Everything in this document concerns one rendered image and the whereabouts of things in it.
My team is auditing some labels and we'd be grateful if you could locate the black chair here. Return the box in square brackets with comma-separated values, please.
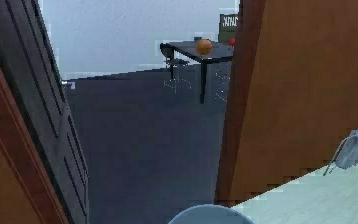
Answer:
[159, 45, 191, 96]

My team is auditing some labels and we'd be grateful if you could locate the orange ball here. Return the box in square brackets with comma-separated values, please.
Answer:
[195, 38, 214, 56]

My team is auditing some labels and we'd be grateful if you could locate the black table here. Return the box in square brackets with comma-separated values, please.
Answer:
[159, 39, 236, 105]

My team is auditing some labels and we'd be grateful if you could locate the pale blue round bin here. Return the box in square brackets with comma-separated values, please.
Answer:
[168, 204, 255, 224]

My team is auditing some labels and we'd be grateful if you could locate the dark grey room door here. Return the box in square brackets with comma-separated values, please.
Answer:
[0, 0, 90, 224]

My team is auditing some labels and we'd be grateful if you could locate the pale blue cloth on rack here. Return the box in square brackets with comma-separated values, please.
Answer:
[322, 124, 358, 177]

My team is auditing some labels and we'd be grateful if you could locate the dark framed wall picture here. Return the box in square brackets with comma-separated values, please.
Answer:
[217, 13, 239, 44]

